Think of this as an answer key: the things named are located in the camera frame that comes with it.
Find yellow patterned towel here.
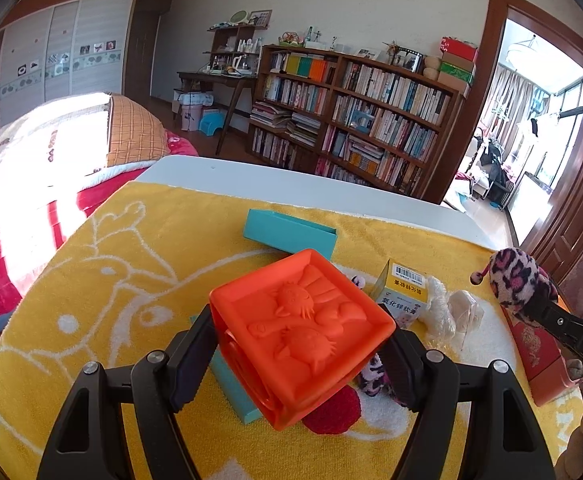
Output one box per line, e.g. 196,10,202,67
0,180,583,480

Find large orange embossed cube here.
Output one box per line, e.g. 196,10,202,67
209,249,397,432

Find blue plastic stool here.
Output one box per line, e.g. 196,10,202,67
199,110,225,135

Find white sliding door wardrobe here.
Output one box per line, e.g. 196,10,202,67
0,0,140,136

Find wooden bookshelf full of books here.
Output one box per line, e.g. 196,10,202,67
248,44,467,198

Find framed photo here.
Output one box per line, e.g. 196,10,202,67
394,46,425,73

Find wooden desk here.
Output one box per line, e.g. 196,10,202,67
178,71,258,156

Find wooden desk hutch shelf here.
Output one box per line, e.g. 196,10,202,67
206,22,272,73

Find pink waste bin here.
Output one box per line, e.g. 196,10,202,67
182,105,205,131

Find bed with floral quilt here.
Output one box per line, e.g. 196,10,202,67
0,92,200,386

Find orange plaid pillow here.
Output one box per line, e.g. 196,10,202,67
106,94,165,167

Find teal cardboard box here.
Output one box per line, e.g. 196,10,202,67
243,208,338,261

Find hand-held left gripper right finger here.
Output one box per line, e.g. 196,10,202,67
381,332,557,480

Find green gift box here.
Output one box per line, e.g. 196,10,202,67
439,62,475,85

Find yellow white medicine box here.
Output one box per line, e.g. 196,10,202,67
370,258,429,332

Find red tin container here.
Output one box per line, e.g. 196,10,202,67
501,305,583,407

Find red gift box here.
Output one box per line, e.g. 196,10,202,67
440,36,479,64

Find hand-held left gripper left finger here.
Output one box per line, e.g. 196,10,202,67
36,305,217,480

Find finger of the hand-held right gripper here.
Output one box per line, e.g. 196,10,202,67
518,291,583,349

